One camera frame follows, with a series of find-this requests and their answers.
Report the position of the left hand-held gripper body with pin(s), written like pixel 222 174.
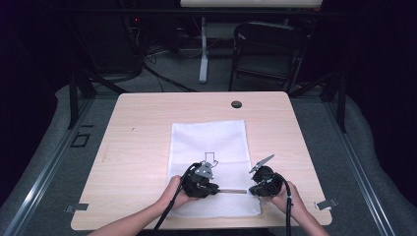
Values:
pixel 198 183

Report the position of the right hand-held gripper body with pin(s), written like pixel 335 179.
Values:
pixel 270 183

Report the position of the white cloth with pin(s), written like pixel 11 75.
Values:
pixel 209 141

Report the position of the person's left hand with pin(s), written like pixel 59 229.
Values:
pixel 175 195

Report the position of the person's right hand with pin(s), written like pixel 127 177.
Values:
pixel 291 201

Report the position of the grey tape piece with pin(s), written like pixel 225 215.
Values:
pixel 326 204
pixel 77 207

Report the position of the black tape strip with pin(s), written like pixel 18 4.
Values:
pixel 87 126

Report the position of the black folding chair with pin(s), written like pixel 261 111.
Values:
pixel 265 52

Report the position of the white desk leg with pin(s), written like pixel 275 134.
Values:
pixel 203 52

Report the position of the black tape rectangle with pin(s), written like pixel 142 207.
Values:
pixel 72 141

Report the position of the dark computer tower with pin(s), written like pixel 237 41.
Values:
pixel 111 42

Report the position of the aluminium floor rail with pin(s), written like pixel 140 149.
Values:
pixel 357 167
pixel 42 170

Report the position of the black metal frame stand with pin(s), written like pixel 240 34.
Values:
pixel 73 98
pixel 341 101

